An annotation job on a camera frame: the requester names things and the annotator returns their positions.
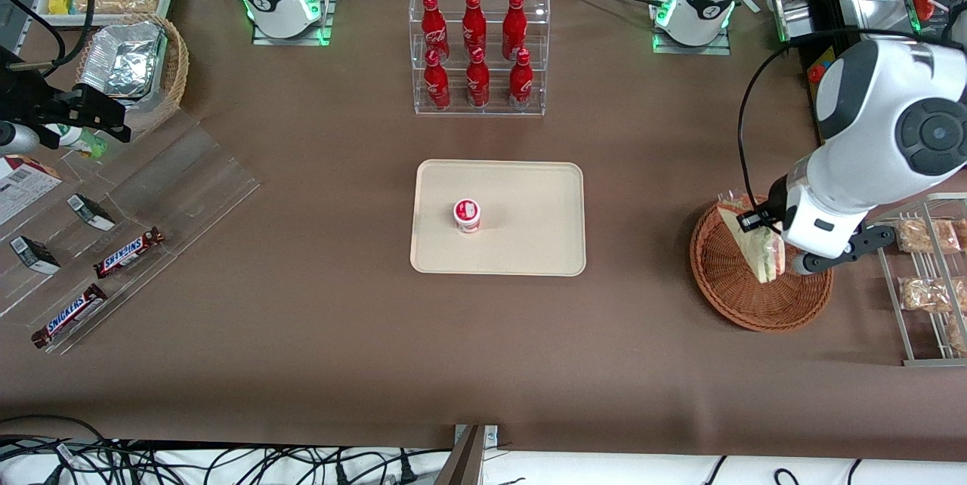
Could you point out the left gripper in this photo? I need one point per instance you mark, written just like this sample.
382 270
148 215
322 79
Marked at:
775 198

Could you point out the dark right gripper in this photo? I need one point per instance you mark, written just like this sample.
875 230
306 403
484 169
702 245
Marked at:
32 101

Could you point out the triangular sandwich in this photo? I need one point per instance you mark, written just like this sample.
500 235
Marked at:
763 254

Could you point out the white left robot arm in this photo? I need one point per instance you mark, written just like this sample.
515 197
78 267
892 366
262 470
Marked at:
876 107

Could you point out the round brown wicker basket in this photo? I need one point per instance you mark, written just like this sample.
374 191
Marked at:
725 273

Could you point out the tan wicker basket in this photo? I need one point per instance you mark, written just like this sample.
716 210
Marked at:
176 69

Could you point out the beige plastic tray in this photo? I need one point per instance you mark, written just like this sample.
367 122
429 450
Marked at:
529 236

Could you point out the green white drink bottle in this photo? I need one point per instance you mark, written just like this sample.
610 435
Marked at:
83 141

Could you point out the silver foil pack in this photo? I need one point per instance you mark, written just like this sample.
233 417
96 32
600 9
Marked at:
125 62

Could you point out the small black white box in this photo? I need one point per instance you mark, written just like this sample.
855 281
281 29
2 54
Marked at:
34 254
91 211

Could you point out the red white carton box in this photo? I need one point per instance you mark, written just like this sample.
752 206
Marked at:
23 186

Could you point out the clear acrylic stepped stand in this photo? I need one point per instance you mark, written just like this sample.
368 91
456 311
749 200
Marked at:
196 183

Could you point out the Snickers chocolate bar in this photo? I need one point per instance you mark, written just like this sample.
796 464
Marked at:
128 252
69 316

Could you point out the clear bag of pastry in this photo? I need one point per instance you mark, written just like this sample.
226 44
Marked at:
962 232
929 294
958 334
925 236

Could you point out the red cola bottle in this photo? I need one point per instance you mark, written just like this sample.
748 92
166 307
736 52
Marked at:
474 20
520 84
437 84
434 24
514 24
477 83

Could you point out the clear acrylic bottle rack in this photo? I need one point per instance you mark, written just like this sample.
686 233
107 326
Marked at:
491 103

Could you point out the red white yogurt cup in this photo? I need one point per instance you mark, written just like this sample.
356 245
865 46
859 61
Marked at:
467 214

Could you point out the brown table cover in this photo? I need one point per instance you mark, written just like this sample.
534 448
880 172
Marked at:
302 364

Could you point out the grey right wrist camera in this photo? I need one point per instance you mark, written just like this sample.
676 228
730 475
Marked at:
15 139

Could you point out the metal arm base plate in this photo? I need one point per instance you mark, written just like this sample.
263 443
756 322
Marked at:
326 13
691 49

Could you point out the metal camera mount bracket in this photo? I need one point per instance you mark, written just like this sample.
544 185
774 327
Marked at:
464 462

